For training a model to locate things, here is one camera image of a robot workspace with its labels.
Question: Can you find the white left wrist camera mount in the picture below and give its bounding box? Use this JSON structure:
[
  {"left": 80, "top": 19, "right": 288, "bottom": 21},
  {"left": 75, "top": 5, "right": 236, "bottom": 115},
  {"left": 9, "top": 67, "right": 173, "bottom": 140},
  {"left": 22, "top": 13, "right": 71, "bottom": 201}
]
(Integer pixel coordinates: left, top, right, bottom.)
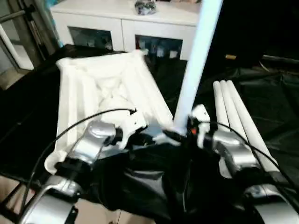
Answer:
[{"left": 102, "top": 109, "right": 150, "bottom": 150}]

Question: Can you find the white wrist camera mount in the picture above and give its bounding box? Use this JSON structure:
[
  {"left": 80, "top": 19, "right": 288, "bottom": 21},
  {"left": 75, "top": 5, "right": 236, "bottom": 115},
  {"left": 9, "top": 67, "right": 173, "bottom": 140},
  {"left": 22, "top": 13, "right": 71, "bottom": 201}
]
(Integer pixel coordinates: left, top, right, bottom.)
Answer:
[
  {"left": 102, "top": 109, "right": 150, "bottom": 150},
  {"left": 186, "top": 104, "right": 211, "bottom": 149}
]

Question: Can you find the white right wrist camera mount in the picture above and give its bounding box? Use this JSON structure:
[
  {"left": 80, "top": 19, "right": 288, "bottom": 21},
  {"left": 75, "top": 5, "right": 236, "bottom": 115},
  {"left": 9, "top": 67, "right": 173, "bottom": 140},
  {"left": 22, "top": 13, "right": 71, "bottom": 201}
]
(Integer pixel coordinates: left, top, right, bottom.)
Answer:
[{"left": 186, "top": 104, "right": 211, "bottom": 149}]

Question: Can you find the white glass-door sideboard cabinet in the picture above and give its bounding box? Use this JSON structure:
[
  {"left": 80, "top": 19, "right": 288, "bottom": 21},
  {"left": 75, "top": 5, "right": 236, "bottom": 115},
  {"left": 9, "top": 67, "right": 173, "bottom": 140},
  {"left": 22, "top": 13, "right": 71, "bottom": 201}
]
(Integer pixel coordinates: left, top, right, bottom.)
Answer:
[{"left": 50, "top": 0, "right": 203, "bottom": 61}]

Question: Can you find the white plastic table top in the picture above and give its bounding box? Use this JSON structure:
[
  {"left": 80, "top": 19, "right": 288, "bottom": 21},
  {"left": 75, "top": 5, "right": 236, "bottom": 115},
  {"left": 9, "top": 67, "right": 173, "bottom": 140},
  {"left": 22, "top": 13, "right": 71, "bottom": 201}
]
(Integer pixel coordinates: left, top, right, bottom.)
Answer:
[{"left": 44, "top": 49, "right": 175, "bottom": 175}]

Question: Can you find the black backdrop cloth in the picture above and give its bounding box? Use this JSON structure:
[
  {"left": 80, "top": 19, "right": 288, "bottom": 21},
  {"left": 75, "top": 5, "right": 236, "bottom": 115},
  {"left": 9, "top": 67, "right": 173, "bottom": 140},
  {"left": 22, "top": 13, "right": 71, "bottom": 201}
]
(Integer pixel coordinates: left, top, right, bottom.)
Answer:
[{"left": 198, "top": 0, "right": 299, "bottom": 70}]

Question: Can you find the black work mat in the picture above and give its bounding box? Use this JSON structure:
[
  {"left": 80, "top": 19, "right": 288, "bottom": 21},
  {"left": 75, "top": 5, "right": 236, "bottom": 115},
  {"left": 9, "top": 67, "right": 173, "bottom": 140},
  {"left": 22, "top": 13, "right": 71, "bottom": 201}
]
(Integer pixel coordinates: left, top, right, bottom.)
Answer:
[{"left": 0, "top": 43, "right": 299, "bottom": 224}]

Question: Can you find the white plastic table leg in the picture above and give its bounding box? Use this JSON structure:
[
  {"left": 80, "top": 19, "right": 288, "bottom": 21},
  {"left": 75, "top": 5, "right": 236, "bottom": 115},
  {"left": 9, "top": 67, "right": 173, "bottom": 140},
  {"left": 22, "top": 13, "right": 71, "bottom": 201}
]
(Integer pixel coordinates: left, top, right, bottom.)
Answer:
[
  {"left": 225, "top": 79, "right": 281, "bottom": 174},
  {"left": 213, "top": 81, "right": 235, "bottom": 180},
  {"left": 220, "top": 80, "right": 252, "bottom": 140},
  {"left": 174, "top": 0, "right": 224, "bottom": 138}
]

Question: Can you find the grey crumpled bag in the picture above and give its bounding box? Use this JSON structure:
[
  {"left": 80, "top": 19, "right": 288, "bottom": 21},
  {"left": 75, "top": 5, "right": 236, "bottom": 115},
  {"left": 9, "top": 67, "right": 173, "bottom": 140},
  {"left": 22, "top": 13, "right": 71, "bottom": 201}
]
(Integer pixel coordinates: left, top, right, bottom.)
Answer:
[{"left": 134, "top": 0, "right": 157, "bottom": 16}]

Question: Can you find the grey metal rack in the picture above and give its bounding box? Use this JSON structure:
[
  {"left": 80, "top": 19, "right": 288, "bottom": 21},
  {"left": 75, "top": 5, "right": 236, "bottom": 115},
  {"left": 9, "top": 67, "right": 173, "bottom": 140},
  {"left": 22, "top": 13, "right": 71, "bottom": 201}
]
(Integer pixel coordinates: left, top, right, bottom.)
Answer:
[{"left": 0, "top": 0, "right": 64, "bottom": 91}]

